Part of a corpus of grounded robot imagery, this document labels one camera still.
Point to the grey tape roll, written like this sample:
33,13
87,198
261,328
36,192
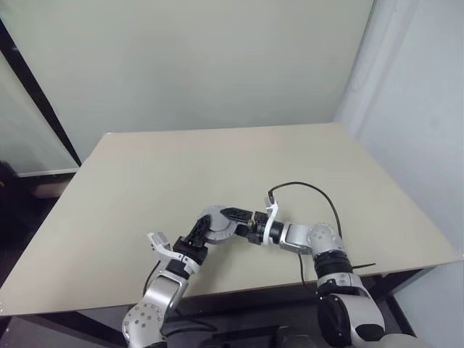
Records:
217,229

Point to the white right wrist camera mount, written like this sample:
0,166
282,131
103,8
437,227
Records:
270,221

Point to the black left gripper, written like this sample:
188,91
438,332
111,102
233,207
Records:
190,250

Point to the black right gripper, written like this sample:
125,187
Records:
257,228

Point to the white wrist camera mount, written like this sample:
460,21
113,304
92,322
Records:
165,250
270,221

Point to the black bulky object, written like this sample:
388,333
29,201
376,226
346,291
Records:
7,174

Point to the black partition frame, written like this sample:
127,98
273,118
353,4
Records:
40,98

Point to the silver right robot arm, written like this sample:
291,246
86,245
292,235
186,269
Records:
326,239

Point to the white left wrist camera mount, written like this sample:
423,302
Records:
165,250

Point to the black table frame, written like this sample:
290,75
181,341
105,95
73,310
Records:
398,282

